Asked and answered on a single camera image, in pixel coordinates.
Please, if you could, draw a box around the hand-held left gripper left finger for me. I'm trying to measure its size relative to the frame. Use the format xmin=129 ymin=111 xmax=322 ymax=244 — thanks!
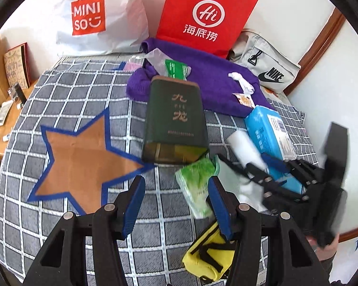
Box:
xmin=22 ymin=175 xmax=147 ymax=286

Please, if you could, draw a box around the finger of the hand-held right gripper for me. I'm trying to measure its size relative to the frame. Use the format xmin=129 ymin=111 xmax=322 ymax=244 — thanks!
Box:
xmin=217 ymin=154 xmax=306 ymax=213
xmin=260 ymin=153 xmax=324 ymax=187

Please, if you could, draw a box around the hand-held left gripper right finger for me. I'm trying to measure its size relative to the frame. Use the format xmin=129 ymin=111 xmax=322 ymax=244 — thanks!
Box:
xmin=207 ymin=175 xmax=332 ymax=286

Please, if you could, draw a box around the light green tissue pack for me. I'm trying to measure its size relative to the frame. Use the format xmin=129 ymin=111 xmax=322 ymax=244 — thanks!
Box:
xmin=175 ymin=156 xmax=221 ymax=219

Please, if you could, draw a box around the white sponge block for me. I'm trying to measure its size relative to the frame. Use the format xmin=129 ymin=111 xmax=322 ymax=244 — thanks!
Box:
xmin=227 ymin=130 xmax=269 ymax=173

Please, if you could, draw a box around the yellow pad with black straps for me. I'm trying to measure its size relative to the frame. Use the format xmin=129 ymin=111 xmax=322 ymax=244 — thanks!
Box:
xmin=182 ymin=222 xmax=236 ymax=282

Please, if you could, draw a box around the green wet wipe packet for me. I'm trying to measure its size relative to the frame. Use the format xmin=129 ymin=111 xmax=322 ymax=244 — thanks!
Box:
xmin=164 ymin=59 xmax=192 ymax=82

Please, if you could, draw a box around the green sachet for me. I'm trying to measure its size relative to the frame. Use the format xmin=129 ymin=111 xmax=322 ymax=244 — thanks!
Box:
xmin=144 ymin=48 xmax=168 ymax=75

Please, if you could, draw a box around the person's right hand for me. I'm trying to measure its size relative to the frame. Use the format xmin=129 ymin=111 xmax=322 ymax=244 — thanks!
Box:
xmin=306 ymin=234 xmax=341 ymax=263

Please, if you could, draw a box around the blue tissue pack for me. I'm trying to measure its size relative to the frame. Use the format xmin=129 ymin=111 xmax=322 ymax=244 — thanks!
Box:
xmin=244 ymin=105 xmax=305 ymax=194

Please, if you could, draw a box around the grey checked cloth with star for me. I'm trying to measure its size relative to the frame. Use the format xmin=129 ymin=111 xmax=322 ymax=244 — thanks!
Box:
xmin=0 ymin=58 xmax=320 ymax=286

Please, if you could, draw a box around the dark green tin box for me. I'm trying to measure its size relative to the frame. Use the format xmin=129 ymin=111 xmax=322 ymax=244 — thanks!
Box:
xmin=141 ymin=76 xmax=210 ymax=165

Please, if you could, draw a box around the grey waist bag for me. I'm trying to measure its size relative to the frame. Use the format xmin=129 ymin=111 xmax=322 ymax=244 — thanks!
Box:
xmin=227 ymin=30 xmax=302 ymax=94

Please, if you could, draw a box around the purple towel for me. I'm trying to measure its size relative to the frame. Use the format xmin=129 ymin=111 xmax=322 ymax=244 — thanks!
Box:
xmin=126 ymin=37 xmax=275 ymax=118

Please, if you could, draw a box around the wooden nightstand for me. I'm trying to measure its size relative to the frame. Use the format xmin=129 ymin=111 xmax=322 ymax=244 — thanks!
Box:
xmin=0 ymin=80 xmax=39 ymax=160

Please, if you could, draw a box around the white flat packet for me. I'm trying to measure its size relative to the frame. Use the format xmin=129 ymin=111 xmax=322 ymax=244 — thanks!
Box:
xmin=0 ymin=100 xmax=14 ymax=128

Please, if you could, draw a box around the small dark bottle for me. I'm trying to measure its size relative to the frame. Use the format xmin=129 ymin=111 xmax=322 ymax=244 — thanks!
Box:
xmin=7 ymin=84 xmax=26 ymax=109

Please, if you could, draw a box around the brown notebook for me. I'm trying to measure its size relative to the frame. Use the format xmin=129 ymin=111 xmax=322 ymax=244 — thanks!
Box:
xmin=3 ymin=43 xmax=30 ymax=90

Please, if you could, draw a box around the red paper shopping bag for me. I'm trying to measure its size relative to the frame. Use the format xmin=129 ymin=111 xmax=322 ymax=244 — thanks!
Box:
xmin=156 ymin=0 xmax=259 ymax=59

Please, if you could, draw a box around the white plastic shopping bag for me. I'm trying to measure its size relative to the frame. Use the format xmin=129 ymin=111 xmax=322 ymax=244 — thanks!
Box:
xmin=55 ymin=0 xmax=150 ymax=57

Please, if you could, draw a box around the brown wooden door frame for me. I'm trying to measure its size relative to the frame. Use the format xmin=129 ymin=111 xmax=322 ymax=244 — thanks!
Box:
xmin=286 ymin=7 xmax=347 ymax=96

